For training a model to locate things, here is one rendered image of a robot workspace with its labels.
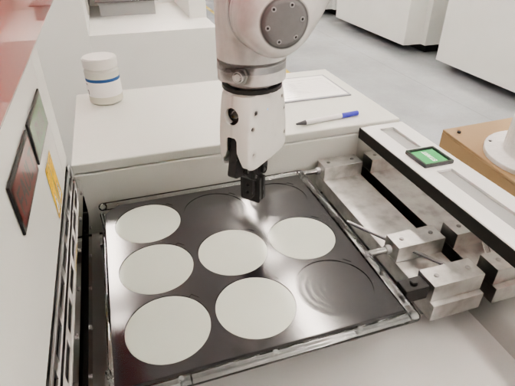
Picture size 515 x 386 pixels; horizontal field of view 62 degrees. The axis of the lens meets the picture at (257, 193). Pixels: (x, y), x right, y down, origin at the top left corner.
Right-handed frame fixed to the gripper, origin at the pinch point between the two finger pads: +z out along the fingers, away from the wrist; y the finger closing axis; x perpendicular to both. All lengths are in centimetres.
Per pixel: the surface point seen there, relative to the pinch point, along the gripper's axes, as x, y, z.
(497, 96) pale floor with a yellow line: -26, 363, 99
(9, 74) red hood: -5.5, -32.8, -26.2
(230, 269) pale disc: -1.8, -9.1, 8.0
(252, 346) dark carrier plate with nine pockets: -10.8, -18.3, 8.0
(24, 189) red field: 7.7, -27.3, -12.1
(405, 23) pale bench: 83, 460, 68
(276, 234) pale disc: -3.6, 0.8, 8.0
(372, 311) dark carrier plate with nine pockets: -20.9, -6.5, 8.0
